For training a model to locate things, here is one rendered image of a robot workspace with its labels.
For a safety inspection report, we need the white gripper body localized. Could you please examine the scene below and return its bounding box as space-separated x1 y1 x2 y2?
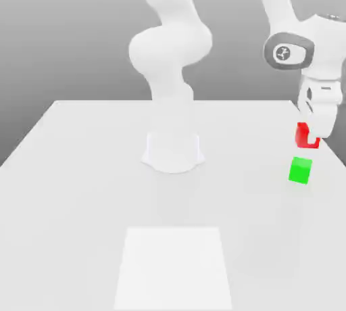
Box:
297 74 343 114

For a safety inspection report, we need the small red cube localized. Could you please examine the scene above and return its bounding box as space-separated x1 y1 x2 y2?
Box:
295 122 322 150

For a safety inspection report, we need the small green cube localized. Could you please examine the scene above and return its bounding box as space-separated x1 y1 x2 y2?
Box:
288 155 314 185

